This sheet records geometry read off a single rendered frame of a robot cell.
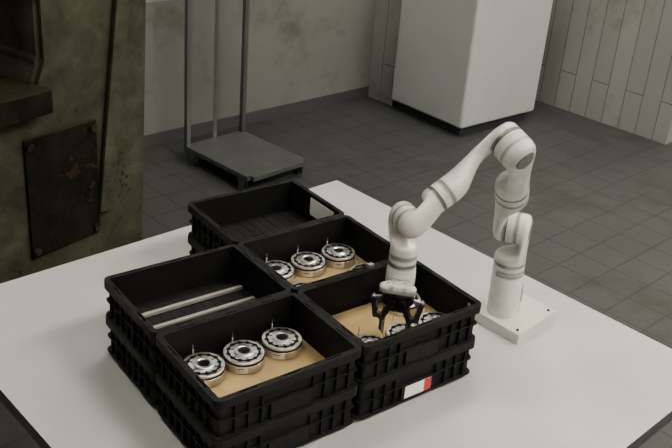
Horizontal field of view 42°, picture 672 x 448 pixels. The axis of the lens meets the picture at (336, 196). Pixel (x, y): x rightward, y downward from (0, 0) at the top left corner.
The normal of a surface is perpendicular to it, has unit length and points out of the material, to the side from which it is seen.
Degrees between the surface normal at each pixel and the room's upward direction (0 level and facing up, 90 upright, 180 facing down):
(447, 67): 90
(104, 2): 90
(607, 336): 0
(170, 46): 90
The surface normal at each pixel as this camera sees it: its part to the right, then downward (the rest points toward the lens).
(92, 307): 0.07, -0.90
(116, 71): 0.81, 0.30
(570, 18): -0.73, 0.24
